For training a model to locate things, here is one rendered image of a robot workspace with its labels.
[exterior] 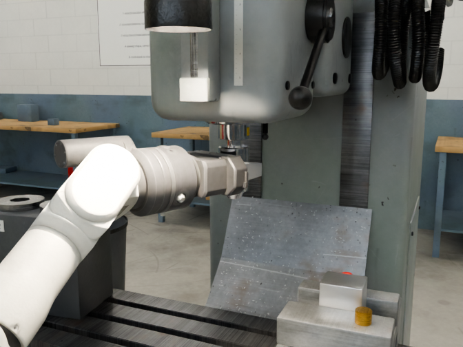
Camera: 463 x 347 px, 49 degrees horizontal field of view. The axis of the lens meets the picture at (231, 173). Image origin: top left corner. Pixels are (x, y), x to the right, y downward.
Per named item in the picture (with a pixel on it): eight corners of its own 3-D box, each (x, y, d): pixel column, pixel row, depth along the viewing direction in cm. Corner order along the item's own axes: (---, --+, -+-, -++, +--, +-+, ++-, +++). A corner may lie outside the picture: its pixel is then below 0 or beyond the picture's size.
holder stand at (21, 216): (80, 321, 91) (74, 213, 88) (-20, 306, 97) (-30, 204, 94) (114, 294, 103) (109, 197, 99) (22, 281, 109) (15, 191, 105)
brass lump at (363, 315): (370, 328, 66) (371, 314, 66) (353, 324, 67) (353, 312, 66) (372, 320, 68) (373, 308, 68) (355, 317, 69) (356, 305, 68)
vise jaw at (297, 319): (389, 367, 64) (391, 338, 63) (275, 343, 70) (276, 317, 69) (393, 344, 69) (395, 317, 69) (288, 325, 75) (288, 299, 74)
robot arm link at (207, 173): (249, 144, 70) (181, 151, 62) (248, 212, 72) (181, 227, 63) (191, 137, 79) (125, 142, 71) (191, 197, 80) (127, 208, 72)
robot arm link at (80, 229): (151, 164, 61) (96, 247, 51) (120, 198, 67) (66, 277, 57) (107, 131, 59) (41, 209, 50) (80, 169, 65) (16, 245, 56)
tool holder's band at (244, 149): (254, 151, 78) (254, 144, 78) (240, 155, 74) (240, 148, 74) (227, 149, 80) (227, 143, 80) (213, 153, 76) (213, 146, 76)
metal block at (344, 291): (360, 330, 71) (362, 289, 70) (318, 322, 73) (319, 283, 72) (365, 314, 76) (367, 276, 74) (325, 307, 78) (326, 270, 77)
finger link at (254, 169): (258, 179, 78) (229, 184, 74) (258, 158, 77) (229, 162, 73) (266, 180, 77) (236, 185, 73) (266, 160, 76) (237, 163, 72)
